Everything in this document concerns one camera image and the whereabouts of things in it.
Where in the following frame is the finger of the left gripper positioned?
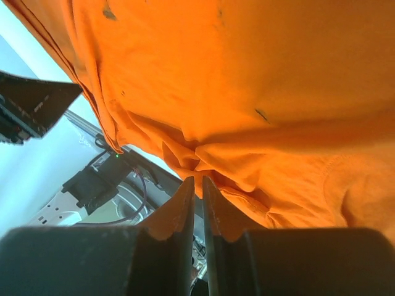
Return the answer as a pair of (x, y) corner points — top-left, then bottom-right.
(1, 72), (82, 145)

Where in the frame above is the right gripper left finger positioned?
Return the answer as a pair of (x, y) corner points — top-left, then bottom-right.
(1, 177), (194, 295)

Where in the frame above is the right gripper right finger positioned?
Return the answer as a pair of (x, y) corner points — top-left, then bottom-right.
(202, 177), (394, 295)

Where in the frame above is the orange t shirt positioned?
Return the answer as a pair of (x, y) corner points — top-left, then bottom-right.
(6, 1), (394, 237)

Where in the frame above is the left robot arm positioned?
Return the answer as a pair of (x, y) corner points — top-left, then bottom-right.
(1, 72), (136, 226)

